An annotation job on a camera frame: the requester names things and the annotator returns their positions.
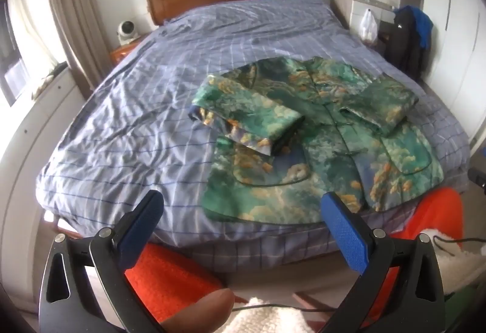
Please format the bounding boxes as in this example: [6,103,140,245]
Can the person's left hand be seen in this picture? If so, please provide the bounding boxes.
[161,288,235,333]

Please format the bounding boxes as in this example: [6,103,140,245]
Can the green floral print jacket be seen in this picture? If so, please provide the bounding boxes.
[189,56,445,223]

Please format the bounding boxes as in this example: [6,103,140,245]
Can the white fluffy slipper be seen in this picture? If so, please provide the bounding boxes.
[220,297,316,333]
[421,228,480,294]

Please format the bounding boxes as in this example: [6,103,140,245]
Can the black hanging jacket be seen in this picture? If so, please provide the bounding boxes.
[385,8,422,79]

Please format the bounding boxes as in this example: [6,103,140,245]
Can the beige curtain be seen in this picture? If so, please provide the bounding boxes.
[43,0,115,98]

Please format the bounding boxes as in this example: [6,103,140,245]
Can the orange fleece trousers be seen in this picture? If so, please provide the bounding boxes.
[123,187,477,324]

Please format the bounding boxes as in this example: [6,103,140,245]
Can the blue hanging garment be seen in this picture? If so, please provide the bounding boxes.
[402,5,434,50]

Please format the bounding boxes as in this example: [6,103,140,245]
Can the white plastic bag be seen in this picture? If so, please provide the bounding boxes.
[359,8,378,42]

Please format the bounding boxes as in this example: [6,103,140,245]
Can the white round security camera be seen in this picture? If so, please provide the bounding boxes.
[116,19,140,46]

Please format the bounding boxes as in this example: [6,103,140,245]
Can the white wardrobe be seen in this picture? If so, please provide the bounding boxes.
[400,0,486,144]

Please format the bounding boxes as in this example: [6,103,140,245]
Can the window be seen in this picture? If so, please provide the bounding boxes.
[0,0,69,106]

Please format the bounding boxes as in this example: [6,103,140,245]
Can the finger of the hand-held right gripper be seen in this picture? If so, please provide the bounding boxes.
[468,166,486,191]

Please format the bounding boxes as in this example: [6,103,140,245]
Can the white dresser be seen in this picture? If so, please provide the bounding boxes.
[330,0,399,49]

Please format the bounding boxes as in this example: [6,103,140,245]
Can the wooden nightstand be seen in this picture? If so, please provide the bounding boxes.
[110,37,145,66]

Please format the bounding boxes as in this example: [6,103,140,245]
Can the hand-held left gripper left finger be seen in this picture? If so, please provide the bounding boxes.
[38,189,168,333]

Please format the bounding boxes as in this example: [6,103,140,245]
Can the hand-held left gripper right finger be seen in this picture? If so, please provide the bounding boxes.
[320,192,446,333]

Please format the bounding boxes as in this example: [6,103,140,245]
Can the white low cabinet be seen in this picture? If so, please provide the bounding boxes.
[0,69,99,303]

